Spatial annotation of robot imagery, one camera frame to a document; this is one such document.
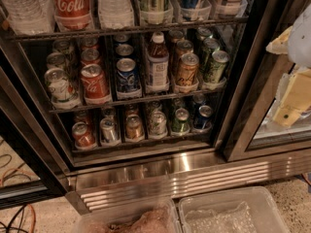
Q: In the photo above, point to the red Coca-Cola can front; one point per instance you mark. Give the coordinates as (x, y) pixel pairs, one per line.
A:
(96, 85)

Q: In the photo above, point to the clear bin with plastic wrap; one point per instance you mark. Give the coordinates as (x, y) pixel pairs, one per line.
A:
(241, 210)

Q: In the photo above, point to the blue striped tall can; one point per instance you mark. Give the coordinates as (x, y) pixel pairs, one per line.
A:
(194, 10)

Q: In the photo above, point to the green can bottom shelf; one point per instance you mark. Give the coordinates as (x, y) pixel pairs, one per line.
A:
(180, 124)

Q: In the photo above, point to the brown tea bottle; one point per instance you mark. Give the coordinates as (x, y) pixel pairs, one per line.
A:
(157, 64)

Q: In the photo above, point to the clear water bottle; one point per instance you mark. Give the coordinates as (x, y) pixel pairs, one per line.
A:
(30, 17)
(115, 14)

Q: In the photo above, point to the silver can bottom shelf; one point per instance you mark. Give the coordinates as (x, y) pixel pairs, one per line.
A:
(109, 132)

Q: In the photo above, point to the green can front right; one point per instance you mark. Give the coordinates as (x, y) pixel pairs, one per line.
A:
(215, 68)

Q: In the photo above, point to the green striped tall can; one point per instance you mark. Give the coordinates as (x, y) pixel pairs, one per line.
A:
(155, 12)

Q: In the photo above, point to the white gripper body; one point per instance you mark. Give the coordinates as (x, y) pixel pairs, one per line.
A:
(300, 39)

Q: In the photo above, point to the red can bottom shelf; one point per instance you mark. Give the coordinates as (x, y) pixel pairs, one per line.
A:
(83, 136)

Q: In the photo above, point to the white front can middle shelf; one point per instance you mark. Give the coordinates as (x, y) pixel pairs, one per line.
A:
(64, 94)

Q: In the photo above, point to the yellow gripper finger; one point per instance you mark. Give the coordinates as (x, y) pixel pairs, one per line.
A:
(293, 97)
(280, 44)

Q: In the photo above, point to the white green can bottom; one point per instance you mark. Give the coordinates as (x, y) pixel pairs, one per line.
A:
(157, 125)

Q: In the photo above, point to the orange gold can front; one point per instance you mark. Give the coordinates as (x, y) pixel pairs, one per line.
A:
(186, 70)

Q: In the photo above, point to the red Coca-Cola bottle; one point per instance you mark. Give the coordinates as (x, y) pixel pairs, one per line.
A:
(73, 15)

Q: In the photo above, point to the clear bin with brown contents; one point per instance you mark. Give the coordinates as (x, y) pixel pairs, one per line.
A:
(150, 216)

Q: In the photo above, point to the blue Pepsi can front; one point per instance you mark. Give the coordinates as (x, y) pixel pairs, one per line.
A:
(128, 83)

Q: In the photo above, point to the steel glass fridge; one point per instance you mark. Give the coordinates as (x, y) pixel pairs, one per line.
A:
(243, 145)

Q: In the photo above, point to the gold can bottom shelf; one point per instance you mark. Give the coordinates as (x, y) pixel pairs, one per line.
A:
(134, 130)

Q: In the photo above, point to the blue can bottom shelf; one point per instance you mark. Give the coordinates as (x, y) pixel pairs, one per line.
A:
(202, 118)

